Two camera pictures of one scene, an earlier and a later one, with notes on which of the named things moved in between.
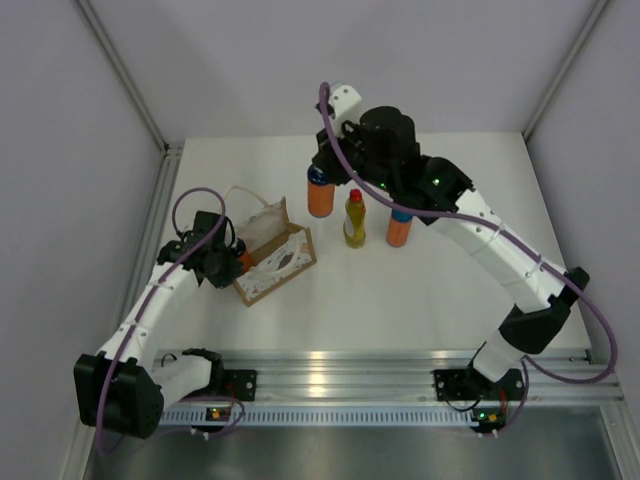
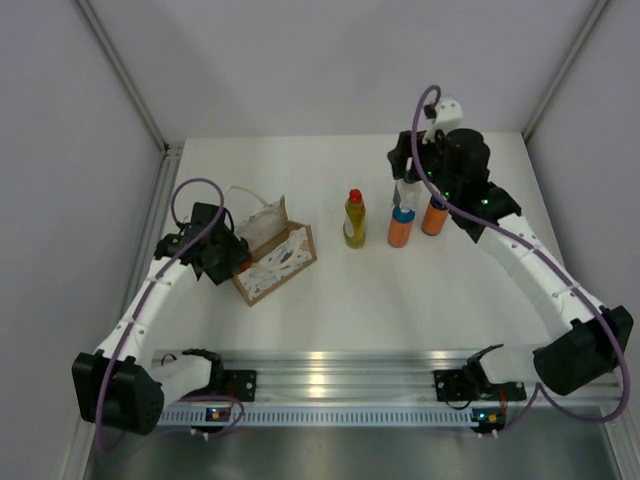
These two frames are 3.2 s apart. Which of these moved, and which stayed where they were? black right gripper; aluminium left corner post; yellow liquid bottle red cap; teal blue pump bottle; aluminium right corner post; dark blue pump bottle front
Moved: dark blue pump bottle front; black right gripper
Stayed: aluminium right corner post; yellow liquid bottle red cap; aluminium left corner post; teal blue pump bottle
